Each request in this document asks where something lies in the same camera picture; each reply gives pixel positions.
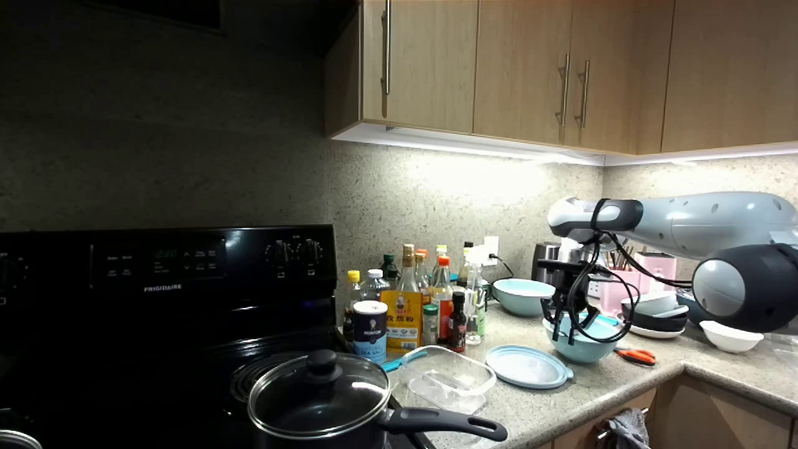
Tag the orange cap bottle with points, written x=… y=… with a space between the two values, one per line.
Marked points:
x=422 y=269

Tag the yellow label bottle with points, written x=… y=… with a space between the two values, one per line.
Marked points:
x=401 y=320

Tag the clear glass container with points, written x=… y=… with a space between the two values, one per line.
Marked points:
x=445 y=379

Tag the dark blue white can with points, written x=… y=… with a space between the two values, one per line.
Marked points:
x=369 y=328

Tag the red sauce bottle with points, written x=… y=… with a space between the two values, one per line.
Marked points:
x=445 y=290

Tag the yellow cap bottle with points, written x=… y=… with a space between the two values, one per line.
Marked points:
x=354 y=287

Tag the white plate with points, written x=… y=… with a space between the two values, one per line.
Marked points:
x=664 y=334

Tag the clear water bottle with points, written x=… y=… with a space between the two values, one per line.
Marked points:
x=375 y=284

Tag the dark stacked bowls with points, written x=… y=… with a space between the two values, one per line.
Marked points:
x=664 y=315

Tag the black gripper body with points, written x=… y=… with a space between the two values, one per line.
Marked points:
x=574 y=287

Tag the wooden wall cabinets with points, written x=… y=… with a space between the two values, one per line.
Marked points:
x=513 y=66

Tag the small white bowl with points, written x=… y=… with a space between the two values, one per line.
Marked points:
x=731 y=339

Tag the under cabinet light strip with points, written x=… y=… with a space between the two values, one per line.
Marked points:
x=463 y=143

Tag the green cap jar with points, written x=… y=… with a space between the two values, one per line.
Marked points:
x=430 y=325

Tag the grey hanging towel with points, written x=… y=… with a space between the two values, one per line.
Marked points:
x=623 y=426

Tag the dark sauce bottle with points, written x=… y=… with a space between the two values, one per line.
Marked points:
x=457 y=325

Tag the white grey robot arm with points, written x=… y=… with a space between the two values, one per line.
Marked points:
x=713 y=219

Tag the white plastic bottle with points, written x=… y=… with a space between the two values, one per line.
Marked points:
x=467 y=257

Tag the metal pot rim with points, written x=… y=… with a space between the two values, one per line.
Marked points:
x=16 y=440

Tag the light blue round lid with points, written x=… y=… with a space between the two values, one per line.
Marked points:
x=526 y=368

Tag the black saucepan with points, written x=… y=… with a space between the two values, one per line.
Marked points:
x=448 y=419

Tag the wooden base cabinet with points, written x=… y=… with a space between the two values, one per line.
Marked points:
x=713 y=415

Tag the black electric stove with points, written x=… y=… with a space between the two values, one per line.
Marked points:
x=165 y=333

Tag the glass pot lid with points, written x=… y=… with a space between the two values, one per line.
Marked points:
x=315 y=400

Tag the green glass bottle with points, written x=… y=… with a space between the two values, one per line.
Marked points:
x=390 y=269

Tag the clear glass bottle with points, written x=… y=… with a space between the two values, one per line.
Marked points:
x=473 y=313

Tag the pink utensil holder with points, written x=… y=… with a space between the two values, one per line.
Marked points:
x=613 y=298

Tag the light blue bowl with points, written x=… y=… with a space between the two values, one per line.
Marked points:
x=518 y=299
x=592 y=353

